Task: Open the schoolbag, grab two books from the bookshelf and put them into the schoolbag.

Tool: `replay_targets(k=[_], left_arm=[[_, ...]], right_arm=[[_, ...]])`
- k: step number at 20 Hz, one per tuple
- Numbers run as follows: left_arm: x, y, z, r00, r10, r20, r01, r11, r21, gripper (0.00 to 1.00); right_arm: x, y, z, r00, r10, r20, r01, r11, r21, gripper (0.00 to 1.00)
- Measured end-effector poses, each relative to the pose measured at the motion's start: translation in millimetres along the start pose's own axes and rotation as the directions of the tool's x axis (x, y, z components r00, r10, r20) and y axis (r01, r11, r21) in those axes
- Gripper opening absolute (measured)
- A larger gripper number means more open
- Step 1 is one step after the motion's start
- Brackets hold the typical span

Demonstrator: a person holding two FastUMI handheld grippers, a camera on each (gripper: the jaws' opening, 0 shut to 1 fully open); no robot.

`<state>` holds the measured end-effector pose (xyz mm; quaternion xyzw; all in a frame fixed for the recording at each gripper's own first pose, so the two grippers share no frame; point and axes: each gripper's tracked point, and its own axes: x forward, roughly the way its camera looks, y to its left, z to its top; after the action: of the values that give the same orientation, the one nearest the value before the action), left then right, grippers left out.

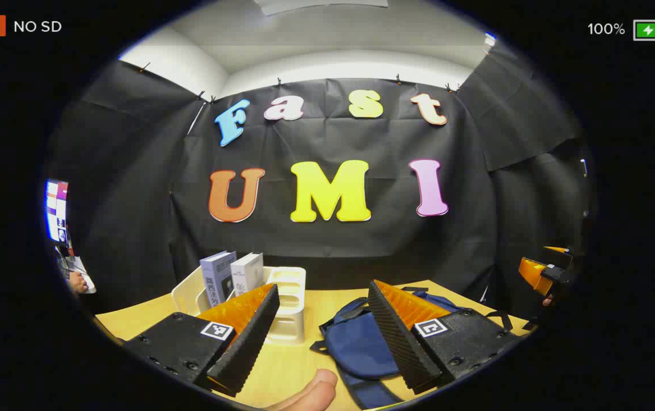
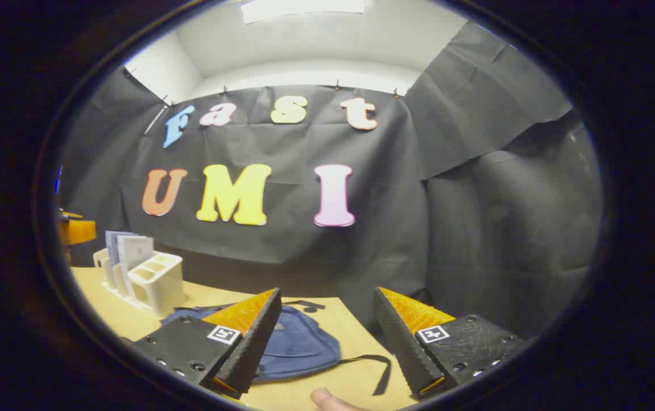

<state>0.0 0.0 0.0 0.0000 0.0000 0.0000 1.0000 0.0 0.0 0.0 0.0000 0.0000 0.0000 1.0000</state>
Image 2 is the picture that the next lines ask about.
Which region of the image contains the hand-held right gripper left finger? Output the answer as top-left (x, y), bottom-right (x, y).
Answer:
top-left (131, 288), bottom-right (283, 400)

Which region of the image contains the blue schoolbag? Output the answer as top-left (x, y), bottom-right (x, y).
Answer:
top-left (160, 301), bottom-right (392, 396)

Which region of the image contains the blue-grey cover book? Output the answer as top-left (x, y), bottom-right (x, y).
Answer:
top-left (105, 231), bottom-right (136, 286)

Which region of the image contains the white plastic bookshelf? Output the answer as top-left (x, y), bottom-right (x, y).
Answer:
top-left (93, 248), bottom-right (184, 319)

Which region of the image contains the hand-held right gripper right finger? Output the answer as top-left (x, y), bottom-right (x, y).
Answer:
top-left (373, 287), bottom-right (528, 400)

